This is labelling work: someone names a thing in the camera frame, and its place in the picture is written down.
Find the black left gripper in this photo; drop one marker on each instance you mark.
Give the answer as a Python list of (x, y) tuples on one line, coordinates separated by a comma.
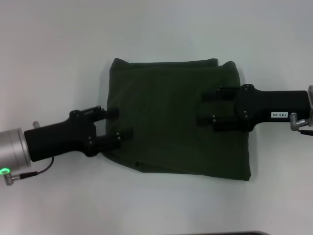
[(61, 137)]

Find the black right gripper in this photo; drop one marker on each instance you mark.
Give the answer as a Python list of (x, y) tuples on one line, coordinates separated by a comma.
[(269, 106)]

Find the dark green T-shirt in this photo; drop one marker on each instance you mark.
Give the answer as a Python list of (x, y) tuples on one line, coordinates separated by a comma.
[(171, 122)]

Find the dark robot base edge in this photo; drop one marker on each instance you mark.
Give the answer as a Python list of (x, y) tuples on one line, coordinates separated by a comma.
[(239, 233)]

